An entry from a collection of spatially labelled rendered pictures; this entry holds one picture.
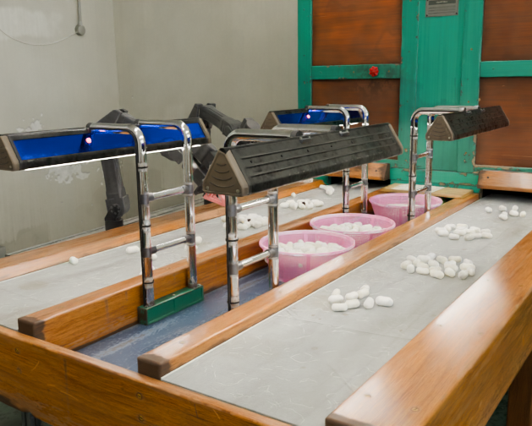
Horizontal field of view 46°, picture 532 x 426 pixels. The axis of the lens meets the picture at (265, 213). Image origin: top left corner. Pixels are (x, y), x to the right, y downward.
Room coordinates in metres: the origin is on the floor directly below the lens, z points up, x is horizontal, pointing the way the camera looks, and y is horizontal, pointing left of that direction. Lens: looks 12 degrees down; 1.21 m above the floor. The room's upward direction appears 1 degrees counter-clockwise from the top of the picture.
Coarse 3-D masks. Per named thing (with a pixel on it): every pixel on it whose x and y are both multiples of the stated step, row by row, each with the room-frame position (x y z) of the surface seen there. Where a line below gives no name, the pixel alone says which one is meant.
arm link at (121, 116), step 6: (108, 114) 2.09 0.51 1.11; (114, 114) 2.09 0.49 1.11; (120, 114) 2.10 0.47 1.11; (126, 114) 2.12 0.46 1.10; (102, 120) 2.09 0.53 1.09; (108, 120) 2.09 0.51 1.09; (114, 120) 2.09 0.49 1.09; (120, 120) 2.10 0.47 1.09; (126, 120) 2.10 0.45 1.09; (132, 120) 2.10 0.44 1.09; (162, 150) 2.09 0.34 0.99; (180, 150) 2.08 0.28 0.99; (168, 156) 2.08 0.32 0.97
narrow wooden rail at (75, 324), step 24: (384, 192) 2.48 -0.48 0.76; (312, 216) 2.04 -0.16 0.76; (240, 240) 1.74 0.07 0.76; (312, 240) 2.00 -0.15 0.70; (216, 264) 1.58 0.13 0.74; (264, 264) 1.77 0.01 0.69; (120, 288) 1.33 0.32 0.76; (168, 288) 1.43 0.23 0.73; (216, 288) 1.58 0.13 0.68; (48, 312) 1.19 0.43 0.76; (72, 312) 1.20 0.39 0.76; (96, 312) 1.25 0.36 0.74; (120, 312) 1.31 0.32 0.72; (48, 336) 1.15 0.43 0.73; (72, 336) 1.20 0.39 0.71; (96, 336) 1.25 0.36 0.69
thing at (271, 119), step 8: (272, 112) 2.06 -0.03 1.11; (280, 112) 2.09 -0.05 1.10; (288, 112) 2.13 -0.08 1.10; (296, 112) 2.17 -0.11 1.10; (304, 112) 2.22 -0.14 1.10; (312, 112) 2.26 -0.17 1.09; (320, 112) 2.30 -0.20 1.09; (328, 112) 2.35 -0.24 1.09; (336, 112) 2.40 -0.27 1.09; (352, 112) 2.50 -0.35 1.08; (360, 112) 2.55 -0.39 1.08; (264, 120) 2.07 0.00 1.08; (272, 120) 2.05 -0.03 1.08; (280, 120) 2.07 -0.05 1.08; (288, 120) 2.11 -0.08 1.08; (296, 120) 2.15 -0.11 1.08; (304, 120) 2.19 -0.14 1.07; (312, 120) 2.23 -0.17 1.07; (320, 120) 2.27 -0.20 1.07; (328, 120) 2.32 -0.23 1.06; (336, 120) 2.36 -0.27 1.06; (352, 120) 2.46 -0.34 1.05; (360, 120) 2.52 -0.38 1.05; (264, 128) 2.07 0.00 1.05
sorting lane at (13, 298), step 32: (320, 192) 2.64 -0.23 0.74; (352, 192) 2.63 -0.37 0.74; (96, 256) 1.68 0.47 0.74; (128, 256) 1.68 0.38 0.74; (160, 256) 1.67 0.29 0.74; (0, 288) 1.41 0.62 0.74; (32, 288) 1.41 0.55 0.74; (64, 288) 1.41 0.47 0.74; (96, 288) 1.40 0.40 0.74; (0, 320) 1.21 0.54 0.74
